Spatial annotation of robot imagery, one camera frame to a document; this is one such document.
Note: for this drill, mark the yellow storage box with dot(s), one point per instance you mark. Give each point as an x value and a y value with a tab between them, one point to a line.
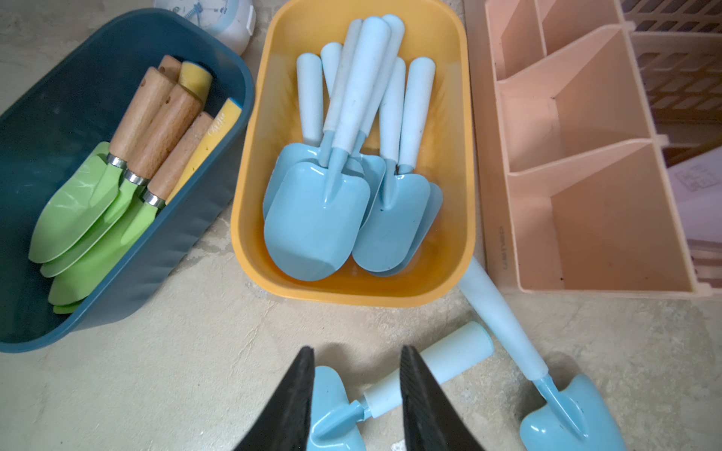
432	29

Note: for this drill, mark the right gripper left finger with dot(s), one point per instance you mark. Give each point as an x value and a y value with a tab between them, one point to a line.
285	421

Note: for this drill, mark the pink file folder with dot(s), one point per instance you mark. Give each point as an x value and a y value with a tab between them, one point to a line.
696	186

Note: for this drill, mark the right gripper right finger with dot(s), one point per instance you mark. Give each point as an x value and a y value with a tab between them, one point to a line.
429	420

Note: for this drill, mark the small white alarm clock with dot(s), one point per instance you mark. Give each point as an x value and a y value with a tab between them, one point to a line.
230	21

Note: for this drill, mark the pink plastic file organizer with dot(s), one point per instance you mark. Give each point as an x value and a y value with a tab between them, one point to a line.
574	192

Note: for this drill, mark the green shovel wooden handle hidden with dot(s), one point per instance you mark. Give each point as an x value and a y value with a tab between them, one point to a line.
78	281

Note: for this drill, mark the dark teal storage box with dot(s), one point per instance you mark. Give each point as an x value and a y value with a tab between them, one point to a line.
52	128

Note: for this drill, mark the blue shovel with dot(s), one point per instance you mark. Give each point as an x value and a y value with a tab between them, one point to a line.
392	220
309	72
334	418
575	418
417	107
374	167
311	228
330	57

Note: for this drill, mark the green shovel yellow handle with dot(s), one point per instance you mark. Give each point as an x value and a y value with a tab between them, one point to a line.
196	79

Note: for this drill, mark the blue shovel diagonal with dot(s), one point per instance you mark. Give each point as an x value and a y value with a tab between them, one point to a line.
343	68

